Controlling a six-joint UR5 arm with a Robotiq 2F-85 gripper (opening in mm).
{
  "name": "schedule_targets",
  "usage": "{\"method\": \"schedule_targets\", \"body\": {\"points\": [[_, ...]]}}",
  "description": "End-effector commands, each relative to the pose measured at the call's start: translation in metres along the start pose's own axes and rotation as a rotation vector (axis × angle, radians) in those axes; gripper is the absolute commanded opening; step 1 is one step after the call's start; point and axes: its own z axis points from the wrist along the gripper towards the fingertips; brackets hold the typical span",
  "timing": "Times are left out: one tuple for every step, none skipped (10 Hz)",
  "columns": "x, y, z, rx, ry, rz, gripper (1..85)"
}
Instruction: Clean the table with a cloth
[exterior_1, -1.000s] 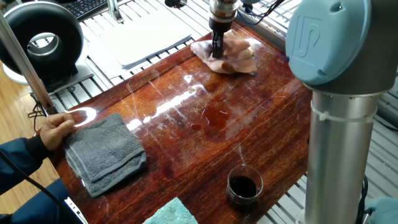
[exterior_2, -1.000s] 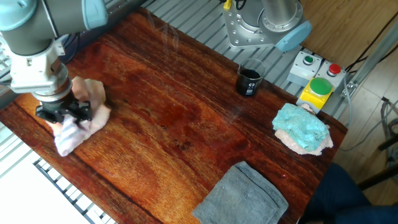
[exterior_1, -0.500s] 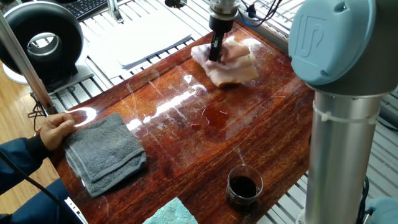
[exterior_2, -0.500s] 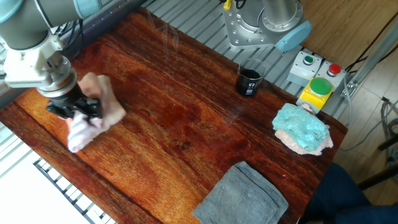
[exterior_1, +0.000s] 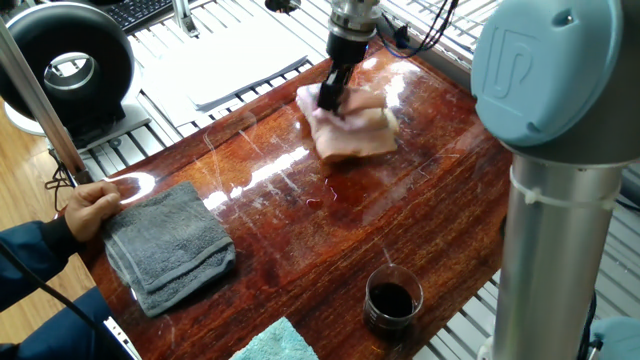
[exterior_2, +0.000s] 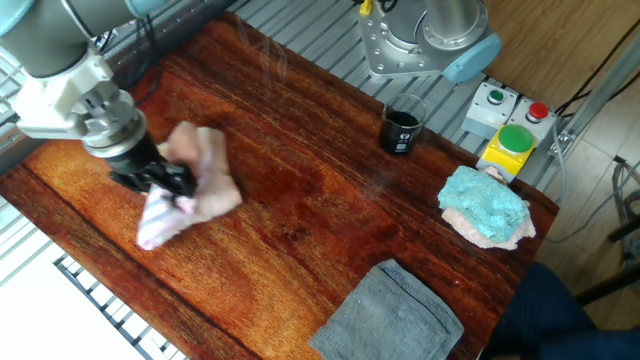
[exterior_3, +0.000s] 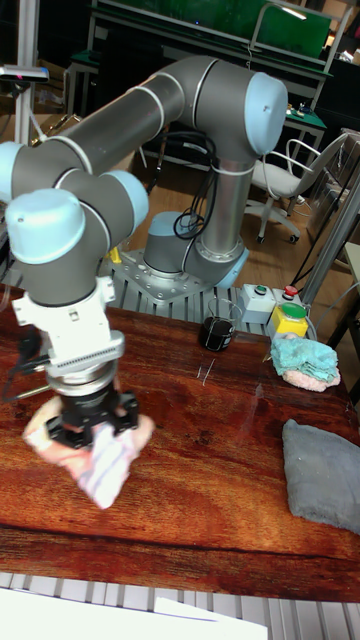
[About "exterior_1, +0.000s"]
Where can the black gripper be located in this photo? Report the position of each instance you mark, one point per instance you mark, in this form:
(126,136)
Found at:
(346,52)

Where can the pink striped cloth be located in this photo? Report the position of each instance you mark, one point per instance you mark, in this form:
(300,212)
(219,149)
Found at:
(360,132)

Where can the grey robot arm, blue caps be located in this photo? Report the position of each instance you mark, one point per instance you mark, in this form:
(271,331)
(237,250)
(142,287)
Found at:
(550,250)

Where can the forearm in dark blue sleeve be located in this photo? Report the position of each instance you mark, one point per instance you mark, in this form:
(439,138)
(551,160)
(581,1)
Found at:
(30,260)

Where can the teal cloth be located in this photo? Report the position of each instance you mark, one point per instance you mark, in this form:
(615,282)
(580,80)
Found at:
(275,345)

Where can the person's hand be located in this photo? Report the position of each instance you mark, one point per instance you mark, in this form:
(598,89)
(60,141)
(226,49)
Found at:
(90,210)

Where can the large dark liquid puddle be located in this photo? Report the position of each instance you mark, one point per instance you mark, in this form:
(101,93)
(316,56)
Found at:
(347,192)

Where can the white paper stack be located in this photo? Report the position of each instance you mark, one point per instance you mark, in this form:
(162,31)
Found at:
(230,65)

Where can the small dark liquid puddle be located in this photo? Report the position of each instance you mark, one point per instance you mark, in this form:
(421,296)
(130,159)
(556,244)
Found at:
(315,203)

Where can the black keyboard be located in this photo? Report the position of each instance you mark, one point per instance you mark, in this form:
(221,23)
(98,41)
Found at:
(135,12)

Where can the glass beaker with dark liquid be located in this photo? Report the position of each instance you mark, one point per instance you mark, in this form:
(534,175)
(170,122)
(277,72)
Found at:
(392,300)

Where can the grey folded towel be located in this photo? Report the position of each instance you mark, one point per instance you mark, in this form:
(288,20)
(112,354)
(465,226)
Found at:
(165,245)

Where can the black round fan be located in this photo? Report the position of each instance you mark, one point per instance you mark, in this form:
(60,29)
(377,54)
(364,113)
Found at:
(30,45)

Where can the leg in blue trousers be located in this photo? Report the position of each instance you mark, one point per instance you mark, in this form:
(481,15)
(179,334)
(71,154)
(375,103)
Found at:
(55,340)

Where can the small aluminium bracket post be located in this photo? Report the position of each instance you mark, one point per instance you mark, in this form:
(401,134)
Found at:
(185,20)

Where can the slanted aluminium post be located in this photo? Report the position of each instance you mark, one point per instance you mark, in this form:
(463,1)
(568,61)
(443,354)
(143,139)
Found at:
(40,105)

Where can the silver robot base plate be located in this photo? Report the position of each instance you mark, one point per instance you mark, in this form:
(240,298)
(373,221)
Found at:
(486,352)

